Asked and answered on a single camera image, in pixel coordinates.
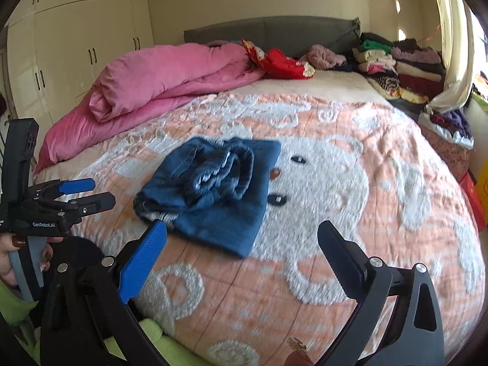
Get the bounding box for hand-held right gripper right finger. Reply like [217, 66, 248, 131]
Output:
[317, 220, 445, 366]

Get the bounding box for red patterned cloth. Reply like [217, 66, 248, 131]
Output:
[241, 38, 316, 81]

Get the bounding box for patterned box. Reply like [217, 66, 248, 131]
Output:
[419, 122, 471, 184]

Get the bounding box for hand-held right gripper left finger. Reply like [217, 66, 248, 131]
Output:
[40, 219, 168, 366]

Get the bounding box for purple clothes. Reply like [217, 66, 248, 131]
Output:
[427, 109, 475, 147]

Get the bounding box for pink duvet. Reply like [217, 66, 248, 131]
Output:
[34, 43, 265, 178]

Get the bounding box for grey headboard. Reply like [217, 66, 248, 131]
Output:
[184, 16, 361, 59]

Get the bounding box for mauve fuzzy garment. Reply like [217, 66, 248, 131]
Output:
[307, 45, 347, 70]

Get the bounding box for yellow flat item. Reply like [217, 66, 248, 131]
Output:
[475, 158, 488, 195]

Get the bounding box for red bag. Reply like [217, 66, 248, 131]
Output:
[459, 173, 488, 233]

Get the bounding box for lime green garment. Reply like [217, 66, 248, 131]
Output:
[0, 278, 214, 366]

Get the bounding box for person's left hand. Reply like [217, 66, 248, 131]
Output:
[0, 234, 65, 288]

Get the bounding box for blue pants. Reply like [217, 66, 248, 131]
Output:
[133, 137, 282, 259]

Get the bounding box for cream curtain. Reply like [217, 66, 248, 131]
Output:
[426, 0, 481, 114]

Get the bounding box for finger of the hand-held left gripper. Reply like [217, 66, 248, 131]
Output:
[30, 178, 96, 199]
[57, 194, 116, 218]

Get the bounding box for cream wardrobe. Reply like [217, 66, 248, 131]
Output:
[0, 0, 155, 130]

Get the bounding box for stack of folded clothes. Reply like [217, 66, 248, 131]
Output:
[343, 31, 447, 113]

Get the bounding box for orange white printed bedspread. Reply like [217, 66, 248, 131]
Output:
[32, 69, 486, 366]

